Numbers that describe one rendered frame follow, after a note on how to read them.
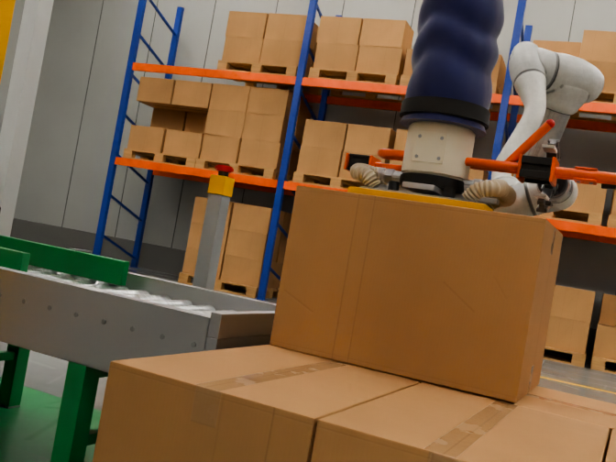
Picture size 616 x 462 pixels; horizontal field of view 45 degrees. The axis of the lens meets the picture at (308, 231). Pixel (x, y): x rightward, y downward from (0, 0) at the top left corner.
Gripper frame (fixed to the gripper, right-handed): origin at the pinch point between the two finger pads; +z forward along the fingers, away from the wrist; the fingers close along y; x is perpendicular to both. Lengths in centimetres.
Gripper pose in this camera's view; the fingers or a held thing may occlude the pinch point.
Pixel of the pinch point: (544, 171)
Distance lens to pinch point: 187.5
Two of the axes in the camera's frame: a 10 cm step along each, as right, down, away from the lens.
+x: -9.0, -1.5, 4.1
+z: -4.0, -0.9, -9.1
